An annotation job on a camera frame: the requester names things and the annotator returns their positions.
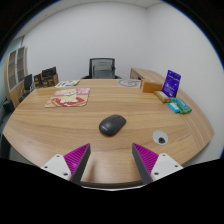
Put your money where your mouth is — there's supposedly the black computer mouse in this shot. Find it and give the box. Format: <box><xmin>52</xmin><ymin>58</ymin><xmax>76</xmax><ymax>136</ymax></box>
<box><xmin>98</xmin><ymin>114</ymin><xmax>127</xmax><ymax>137</ymax></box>

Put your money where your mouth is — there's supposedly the black leather armchair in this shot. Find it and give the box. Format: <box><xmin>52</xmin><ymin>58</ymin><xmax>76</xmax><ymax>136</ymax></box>
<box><xmin>2</xmin><ymin>99</ymin><xmax>16</xmax><ymax>115</ymax></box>

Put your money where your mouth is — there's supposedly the small blue box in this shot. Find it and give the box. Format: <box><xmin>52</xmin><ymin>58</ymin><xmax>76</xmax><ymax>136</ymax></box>
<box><xmin>167</xmin><ymin>101</ymin><xmax>181</xmax><ymax>114</ymax></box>

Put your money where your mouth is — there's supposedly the cartoon dog print mouse pad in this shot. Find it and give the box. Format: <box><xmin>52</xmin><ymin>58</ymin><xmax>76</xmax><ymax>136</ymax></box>
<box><xmin>44</xmin><ymin>87</ymin><xmax>91</xmax><ymax>108</ymax></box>

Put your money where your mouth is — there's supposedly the black swivel chair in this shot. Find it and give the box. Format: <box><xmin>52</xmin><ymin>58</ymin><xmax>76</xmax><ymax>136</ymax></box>
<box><xmin>18</xmin><ymin>73</ymin><xmax>36</xmax><ymax>103</ymax></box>

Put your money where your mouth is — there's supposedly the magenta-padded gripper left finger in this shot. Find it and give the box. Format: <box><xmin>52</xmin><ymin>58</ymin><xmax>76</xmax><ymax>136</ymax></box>
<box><xmin>40</xmin><ymin>143</ymin><xmax>92</xmax><ymax>185</ymax></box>

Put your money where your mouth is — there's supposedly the green and purple sticker sheet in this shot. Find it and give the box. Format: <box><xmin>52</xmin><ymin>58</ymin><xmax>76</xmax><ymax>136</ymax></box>
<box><xmin>54</xmin><ymin>79</ymin><xmax>81</xmax><ymax>89</ymax></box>

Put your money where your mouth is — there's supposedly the purple card package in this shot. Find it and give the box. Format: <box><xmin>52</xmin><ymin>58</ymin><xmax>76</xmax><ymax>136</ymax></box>
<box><xmin>161</xmin><ymin>69</ymin><xmax>182</xmax><ymax>98</ymax></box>

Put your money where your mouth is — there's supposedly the grey backpack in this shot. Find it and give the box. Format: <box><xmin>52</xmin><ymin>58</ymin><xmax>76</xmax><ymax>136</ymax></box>
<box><xmin>93</xmin><ymin>63</ymin><xmax>115</xmax><ymax>80</ymax></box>

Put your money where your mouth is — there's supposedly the orange cardboard box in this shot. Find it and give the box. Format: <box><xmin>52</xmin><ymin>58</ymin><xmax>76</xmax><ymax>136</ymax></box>
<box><xmin>140</xmin><ymin>79</ymin><xmax>164</xmax><ymax>94</ymax></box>

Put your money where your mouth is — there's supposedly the black box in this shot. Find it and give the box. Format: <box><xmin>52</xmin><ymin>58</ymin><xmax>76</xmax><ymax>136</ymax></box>
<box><xmin>41</xmin><ymin>66</ymin><xmax>58</xmax><ymax>78</ymax></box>

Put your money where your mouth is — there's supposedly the flat yellow box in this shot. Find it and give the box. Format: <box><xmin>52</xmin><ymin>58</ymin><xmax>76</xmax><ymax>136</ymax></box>
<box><xmin>153</xmin><ymin>90</ymin><xmax>172</xmax><ymax>104</ymax></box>

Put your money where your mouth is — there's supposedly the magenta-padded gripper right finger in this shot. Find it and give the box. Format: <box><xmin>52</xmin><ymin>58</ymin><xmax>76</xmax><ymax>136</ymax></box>
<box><xmin>131</xmin><ymin>142</ymin><xmax>184</xmax><ymax>185</ymax></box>

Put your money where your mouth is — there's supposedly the wooden shelf unit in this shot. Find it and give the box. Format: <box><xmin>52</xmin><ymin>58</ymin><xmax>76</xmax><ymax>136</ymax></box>
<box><xmin>4</xmin><ymin>45</ymin><xmax>34</xmax><ymax>108</ymax></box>

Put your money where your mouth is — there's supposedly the small dark brown box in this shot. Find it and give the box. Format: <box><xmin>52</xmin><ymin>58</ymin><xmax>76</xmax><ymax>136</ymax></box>
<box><xmin>33</xmin><ymin>73</ymin><xmax>44</xmax><ymax>89</ymax></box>

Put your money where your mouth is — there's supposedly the black mesh office chair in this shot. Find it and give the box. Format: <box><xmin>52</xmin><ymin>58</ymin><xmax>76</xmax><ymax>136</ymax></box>
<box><xmin>80</xmin><ymin>57</ymin><xmax>123</xmax><ymax>80</ymax></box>

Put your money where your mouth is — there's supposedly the large dark brown box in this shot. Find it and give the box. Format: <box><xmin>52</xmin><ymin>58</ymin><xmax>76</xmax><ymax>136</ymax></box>
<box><xmin>41</xmin><ymin>73</ymin><xmax>60</xmax><ymax>88</ymax></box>

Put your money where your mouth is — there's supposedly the green box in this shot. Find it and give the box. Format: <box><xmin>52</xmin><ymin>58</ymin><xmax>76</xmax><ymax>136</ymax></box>
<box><xmin>170</xmin><ymin>97</ymin><xmax>193</xmax><ymax>115</ymax></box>

